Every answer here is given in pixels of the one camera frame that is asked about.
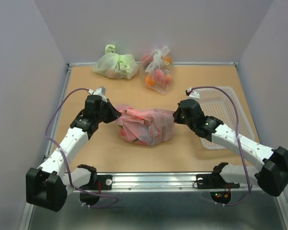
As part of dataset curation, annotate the pink plastic bag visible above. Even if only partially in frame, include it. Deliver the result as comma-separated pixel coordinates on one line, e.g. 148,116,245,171
115,104,175,146

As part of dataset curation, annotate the white plastic basket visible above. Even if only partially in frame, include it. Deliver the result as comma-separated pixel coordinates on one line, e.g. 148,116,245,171
197,86,255,141

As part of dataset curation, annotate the green plastic bag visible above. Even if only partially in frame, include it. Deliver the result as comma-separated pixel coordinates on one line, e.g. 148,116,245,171
92,44,138,80

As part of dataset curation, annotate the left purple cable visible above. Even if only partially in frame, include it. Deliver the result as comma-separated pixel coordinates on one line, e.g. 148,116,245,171
44,88,120,208

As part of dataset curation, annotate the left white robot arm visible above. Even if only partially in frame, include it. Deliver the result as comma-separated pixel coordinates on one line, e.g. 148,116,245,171
25,92,121,212

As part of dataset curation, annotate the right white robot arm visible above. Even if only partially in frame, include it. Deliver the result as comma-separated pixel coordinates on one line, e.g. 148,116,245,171
173,99,288,196

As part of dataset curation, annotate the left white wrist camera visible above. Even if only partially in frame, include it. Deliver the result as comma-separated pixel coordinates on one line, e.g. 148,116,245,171
88,86,107,102

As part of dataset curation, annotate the aluminium front rail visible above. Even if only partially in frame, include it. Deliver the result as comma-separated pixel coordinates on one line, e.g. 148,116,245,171
30,171,252,192

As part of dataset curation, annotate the clear plastic fruit bag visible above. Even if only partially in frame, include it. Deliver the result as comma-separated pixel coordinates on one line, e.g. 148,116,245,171
139,46,173,94

